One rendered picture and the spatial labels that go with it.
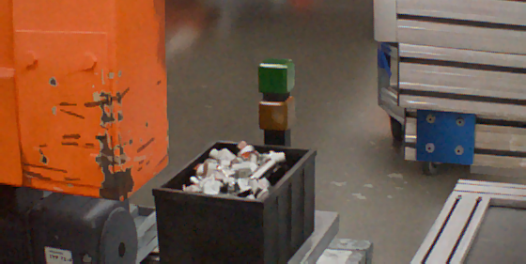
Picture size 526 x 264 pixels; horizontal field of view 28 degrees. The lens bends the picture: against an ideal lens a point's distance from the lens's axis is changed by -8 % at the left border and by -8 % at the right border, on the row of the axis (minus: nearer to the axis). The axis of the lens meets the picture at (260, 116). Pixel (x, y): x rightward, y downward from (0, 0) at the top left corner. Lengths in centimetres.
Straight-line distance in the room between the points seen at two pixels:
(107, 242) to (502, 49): 68
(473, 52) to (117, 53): 48
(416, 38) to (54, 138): 50
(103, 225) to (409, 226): 113
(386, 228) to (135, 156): 133
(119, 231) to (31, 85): 42
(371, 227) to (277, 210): 137
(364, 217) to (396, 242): 18
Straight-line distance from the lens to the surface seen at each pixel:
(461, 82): 151
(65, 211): 172
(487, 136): 157
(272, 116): 151
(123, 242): 179
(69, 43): 138
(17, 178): 149
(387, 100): 327
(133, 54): 141
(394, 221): 274
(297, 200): 141
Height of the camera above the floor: 102
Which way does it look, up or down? 17 degrees down
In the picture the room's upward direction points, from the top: 1 degrees counter-clockwise
